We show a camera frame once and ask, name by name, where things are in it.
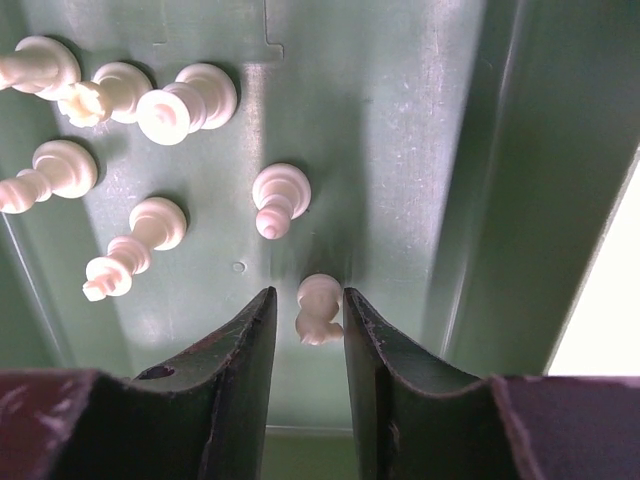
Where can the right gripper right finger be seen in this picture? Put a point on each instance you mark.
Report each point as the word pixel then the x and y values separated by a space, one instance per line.
pixel 414 415

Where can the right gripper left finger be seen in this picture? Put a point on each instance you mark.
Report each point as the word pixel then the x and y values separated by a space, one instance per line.
pixel 198 415

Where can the white king piece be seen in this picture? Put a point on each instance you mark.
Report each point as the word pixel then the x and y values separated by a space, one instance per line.
pixel 156 224

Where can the white bishop piece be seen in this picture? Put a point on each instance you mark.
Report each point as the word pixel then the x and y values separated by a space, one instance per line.
pixel 281 192
pixel 59 167

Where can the dark green tray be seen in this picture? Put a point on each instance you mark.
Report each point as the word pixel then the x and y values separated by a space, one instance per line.
pixel 465 159

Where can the white rook piece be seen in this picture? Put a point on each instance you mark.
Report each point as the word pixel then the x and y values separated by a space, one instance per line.
pixel 112 94

